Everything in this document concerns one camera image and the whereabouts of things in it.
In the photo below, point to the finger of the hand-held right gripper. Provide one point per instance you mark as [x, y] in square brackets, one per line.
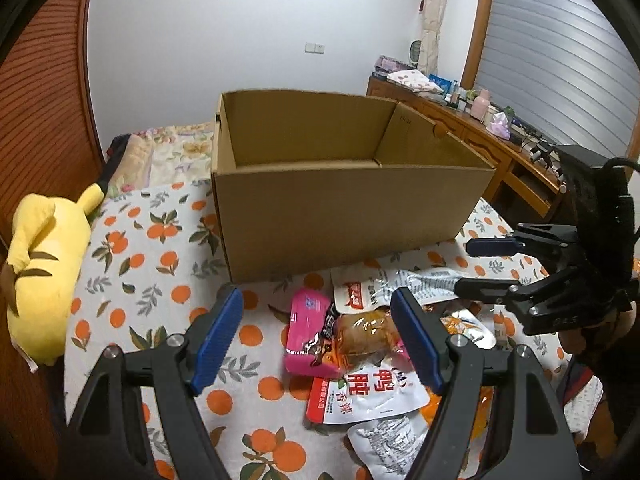
[492, 246]
[480, 289]

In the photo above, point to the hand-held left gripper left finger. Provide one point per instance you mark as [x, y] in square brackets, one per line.
[220, 340]

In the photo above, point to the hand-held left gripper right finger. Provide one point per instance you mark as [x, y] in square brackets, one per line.
[415, 345]

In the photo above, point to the clear packet with brown snack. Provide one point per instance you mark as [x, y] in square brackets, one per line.
[360, 340]

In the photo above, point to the orange snack packet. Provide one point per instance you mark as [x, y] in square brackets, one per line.
[427, 412]

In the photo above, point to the red and white snack packet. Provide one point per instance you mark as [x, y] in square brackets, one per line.
[360, 395]

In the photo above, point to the silver packet with red label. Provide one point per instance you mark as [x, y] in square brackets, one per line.
[350, 295]

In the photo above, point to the pink snack packet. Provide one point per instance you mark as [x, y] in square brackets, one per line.
[305, 320]

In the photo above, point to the silver printed snack packet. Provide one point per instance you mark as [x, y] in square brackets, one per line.
[385, 440]

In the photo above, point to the brown cardboard box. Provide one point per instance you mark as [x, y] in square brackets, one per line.
[340, 210]

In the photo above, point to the person's right hand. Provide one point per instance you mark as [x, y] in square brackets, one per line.
[590, 340]

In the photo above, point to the black devices on dresser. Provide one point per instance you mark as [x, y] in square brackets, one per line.
[537, 147]

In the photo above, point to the orange fruit print bedsheet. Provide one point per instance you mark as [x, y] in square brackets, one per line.
[150, 270]

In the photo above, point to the wooden dresser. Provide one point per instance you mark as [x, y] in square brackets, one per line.
[480, 145]

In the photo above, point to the purple tissue pack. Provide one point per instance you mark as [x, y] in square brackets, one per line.
[499, 124]

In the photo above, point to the pink bottle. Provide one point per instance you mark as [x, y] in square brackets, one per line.
[481, 105]

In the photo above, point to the floral patterned cloth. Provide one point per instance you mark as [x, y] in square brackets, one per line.
[585, 400]

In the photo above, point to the group of small bottles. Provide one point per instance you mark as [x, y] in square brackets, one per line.
[457, 95]

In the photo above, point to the grey window blind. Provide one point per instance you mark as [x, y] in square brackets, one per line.
[550, 60]

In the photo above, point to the folded dotted cloth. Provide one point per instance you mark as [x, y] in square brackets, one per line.
[412, 81]

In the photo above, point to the floral blanket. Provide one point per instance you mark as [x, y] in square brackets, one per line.
[175, 160]

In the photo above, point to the yellow plush toy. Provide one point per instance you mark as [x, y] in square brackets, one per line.
[45, 270]

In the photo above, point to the small white fan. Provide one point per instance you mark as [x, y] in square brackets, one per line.
[414, 52]

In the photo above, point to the purple folded cloth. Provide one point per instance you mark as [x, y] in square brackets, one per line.
[390, 64]

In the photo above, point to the light patterned curtain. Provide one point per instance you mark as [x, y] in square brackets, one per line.
[431, 20]

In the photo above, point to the wooden slatted wardrobe door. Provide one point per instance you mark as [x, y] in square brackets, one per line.
[45, 110]

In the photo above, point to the white wall switch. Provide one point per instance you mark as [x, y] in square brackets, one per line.
[315, 48]

